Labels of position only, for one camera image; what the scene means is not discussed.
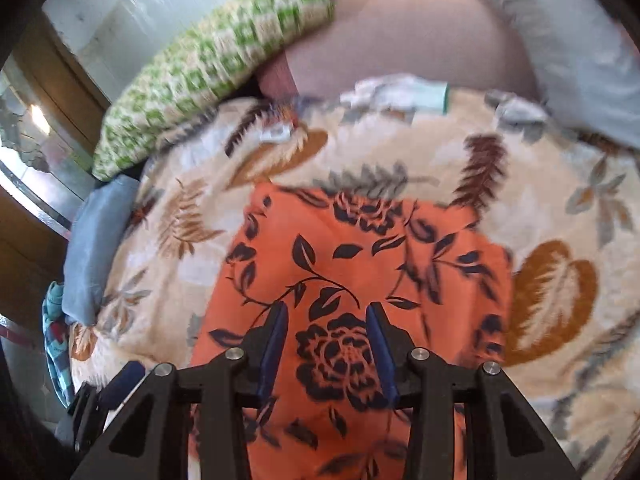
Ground orange floral garment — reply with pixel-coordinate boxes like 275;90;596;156
187;182;516;480

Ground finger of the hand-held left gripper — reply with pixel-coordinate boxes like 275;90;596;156
67;360;147;453

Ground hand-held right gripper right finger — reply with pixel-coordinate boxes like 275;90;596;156
365;302;581;480

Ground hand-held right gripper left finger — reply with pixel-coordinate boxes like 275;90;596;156
70;302;291;480

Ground grey-blue folded cloth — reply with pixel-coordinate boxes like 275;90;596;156
60;175;141;326

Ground wooden window frame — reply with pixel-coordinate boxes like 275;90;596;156
0;10;113;281

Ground green patterned pillow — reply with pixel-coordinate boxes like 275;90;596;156
92;0;356;183

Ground pale grey pillow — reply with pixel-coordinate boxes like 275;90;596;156
460;0;640;151

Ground beige leaf print blanket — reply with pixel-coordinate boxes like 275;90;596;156
70;85;640;480

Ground teal striped cloth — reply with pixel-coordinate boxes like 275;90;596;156
41;280;76;408

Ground small white teal cloth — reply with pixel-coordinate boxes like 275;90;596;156
340;74;451;116

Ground mauve pillow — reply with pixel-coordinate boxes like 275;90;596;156
257;0;543;103

